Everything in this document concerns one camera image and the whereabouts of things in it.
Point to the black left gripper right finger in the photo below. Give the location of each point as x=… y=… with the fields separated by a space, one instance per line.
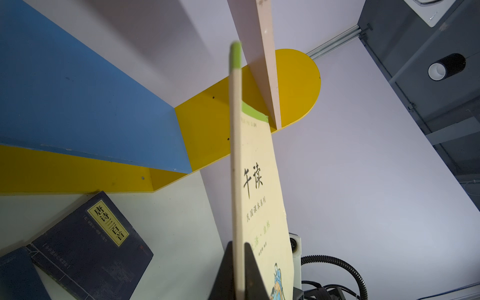
x=254 y=285

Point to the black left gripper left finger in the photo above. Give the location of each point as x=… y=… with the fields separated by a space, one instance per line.
x=224 y=284

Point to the green-edged beige reading book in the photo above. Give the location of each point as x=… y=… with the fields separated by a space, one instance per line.
x=258 y=212

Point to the small dark blue poetry book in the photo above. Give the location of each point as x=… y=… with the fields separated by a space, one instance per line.
x=94 y=252

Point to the large dark blue book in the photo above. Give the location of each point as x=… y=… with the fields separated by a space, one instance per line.
x=19 y=278

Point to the yellow blue pink bookshelf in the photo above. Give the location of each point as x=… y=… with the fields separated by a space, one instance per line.
x=131 y=96

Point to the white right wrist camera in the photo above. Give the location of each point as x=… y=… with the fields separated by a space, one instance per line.
x=296 y=256

